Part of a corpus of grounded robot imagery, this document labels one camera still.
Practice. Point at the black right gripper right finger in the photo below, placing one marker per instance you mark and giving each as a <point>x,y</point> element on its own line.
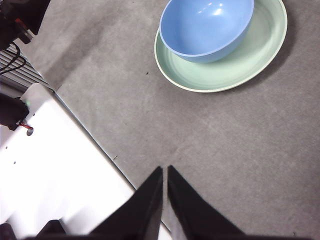
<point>195,220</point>

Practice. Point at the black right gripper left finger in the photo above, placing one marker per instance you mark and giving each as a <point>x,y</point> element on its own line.
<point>137,217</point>

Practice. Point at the grey ribbed panel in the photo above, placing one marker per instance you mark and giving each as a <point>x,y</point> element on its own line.
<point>25,75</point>

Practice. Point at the blue bowl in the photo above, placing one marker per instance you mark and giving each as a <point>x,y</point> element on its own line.
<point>205,30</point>

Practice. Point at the green plate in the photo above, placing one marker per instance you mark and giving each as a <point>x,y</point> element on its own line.
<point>225,75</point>

